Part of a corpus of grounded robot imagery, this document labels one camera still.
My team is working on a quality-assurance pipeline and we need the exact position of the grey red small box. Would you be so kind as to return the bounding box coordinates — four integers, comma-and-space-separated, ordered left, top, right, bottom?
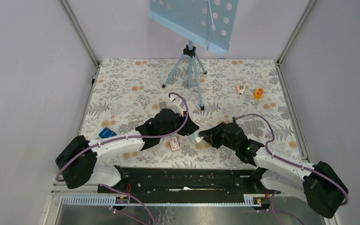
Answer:
158, 102, 167, 110

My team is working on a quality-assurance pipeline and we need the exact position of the blue small box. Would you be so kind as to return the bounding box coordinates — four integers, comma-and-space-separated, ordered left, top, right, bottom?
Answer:
98, 127, 117, 139

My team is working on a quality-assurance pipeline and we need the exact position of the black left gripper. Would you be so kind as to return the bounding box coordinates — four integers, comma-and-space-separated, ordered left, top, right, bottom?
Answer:
159, 109, 199, 138

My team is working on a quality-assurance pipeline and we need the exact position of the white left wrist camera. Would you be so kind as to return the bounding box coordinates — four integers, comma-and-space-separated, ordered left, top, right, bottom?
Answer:
168, 95, 186, 117

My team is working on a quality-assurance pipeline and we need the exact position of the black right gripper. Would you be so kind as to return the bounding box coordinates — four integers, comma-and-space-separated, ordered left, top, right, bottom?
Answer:
199, 122, 238, 152

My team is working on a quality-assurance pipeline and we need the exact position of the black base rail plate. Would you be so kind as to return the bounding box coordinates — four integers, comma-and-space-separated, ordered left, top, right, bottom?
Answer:
97, 167, 273, 203

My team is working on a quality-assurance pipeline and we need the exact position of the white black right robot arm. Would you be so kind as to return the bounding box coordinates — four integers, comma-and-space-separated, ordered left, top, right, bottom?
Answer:
198, 122, 348, 218

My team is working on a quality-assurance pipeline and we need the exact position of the floral patterned table mat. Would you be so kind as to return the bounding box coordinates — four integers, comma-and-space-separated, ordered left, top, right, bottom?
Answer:
74, 58, 308, 170

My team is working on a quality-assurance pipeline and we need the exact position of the pink mini stapler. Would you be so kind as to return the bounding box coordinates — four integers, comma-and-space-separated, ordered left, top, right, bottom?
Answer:
235, 85, 246, 96

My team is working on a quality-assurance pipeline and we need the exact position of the blue music stand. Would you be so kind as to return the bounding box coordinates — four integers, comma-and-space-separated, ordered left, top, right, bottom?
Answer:
148, 0, 240, 110

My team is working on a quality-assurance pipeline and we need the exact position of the yellow red small toy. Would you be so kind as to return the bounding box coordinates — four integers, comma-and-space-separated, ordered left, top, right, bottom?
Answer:
254, 88, 264, 100

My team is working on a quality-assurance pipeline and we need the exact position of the grey cable duct strip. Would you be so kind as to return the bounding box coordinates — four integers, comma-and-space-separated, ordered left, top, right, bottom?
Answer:
61, 195, 263, 208

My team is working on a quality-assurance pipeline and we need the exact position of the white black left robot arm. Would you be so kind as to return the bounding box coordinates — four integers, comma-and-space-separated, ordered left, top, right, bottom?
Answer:
55, 109, 199, 193

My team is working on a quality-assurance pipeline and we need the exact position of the red white staple box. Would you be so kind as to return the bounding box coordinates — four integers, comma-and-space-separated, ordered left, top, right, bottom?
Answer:
169, 136, 180, 151

